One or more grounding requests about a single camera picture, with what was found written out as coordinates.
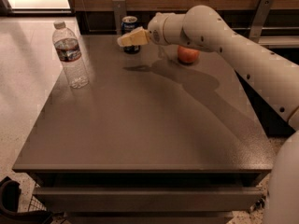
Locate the blue pepsi can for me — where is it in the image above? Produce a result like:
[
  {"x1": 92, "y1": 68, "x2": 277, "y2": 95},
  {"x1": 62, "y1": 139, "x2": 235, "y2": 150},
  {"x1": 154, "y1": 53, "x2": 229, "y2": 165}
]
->
[{"x1": 121, "y1": 16, "x2": 140, "y2": 54}]

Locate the grey cabinet drawer front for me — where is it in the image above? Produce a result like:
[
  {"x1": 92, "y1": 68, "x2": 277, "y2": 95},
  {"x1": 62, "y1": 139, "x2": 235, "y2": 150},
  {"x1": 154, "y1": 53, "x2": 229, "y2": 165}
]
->
[{"x1": 34, "y1": 187, "x2": 263, "y2": 212}]

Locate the grey cabinet with drawers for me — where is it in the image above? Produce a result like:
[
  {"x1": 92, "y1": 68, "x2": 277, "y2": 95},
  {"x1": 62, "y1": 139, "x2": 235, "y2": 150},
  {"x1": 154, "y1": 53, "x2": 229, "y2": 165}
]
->
[{"x1": 14, "y1": 35, "x2": 275, "y2": 224}]

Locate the left metal wall bracket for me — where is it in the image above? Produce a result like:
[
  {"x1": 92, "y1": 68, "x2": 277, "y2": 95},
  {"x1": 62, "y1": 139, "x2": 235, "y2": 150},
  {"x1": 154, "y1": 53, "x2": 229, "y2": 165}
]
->
[{"x1": 112, "y1": 0, "x2": 127, "y2": 35}]

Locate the right metal wall bracket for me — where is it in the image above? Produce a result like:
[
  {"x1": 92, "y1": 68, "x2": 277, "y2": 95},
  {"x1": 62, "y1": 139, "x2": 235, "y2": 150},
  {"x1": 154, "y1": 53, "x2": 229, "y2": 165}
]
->
[{"x1": 249, "y1": 0, "x2": 275, "y2": 43}]

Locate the wire mesh basket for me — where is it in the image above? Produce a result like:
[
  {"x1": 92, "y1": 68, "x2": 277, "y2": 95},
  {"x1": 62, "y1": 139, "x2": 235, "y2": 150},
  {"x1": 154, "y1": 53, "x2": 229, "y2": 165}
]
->
[{"x1": 27, "y1": 183, "x2": 47, "y2": 211}]

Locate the clear plastic water bottle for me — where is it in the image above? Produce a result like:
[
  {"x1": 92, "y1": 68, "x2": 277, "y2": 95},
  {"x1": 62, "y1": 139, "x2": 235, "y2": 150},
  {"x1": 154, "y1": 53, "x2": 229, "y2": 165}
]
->
[{"x1": 52, "y1": 21, "x2": 89, "y2": 89}]

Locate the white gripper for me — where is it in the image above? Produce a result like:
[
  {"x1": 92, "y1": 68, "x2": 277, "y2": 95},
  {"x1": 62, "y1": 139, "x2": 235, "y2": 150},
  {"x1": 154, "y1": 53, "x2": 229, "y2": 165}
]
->
[{"x1": 117, "y1": 12, "x2": 174, "y2": 47}]

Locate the black object at floor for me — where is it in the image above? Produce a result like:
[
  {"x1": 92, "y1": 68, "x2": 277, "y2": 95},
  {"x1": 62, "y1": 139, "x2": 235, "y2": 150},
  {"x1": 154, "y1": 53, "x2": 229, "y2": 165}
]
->
[{"x1": 0, "y1": 176, "x2": 53, "y2": 224}]

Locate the metal wall bracket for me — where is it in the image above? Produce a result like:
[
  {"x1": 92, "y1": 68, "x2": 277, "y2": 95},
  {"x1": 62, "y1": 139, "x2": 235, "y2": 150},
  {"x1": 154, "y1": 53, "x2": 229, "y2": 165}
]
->
[
  {"x1": 112, "y1": 0, "x2": 127, "y2": 35},
  {"x1": 249, "y1": 0, "x2": 275, "y2": 43}
]

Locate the red apple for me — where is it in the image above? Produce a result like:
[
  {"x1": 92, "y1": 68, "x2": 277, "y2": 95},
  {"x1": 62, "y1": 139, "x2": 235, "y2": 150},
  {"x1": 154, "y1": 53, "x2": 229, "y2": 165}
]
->
[{"x1": 178, "y1": 46, "x2": 199, "y2": 64}]

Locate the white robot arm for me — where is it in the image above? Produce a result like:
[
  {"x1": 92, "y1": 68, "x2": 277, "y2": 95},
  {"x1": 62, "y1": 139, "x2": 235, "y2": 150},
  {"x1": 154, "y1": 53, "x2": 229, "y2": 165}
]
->
[{"x1": 118, "y1": 5, "x2": 299, "y2": 224}]

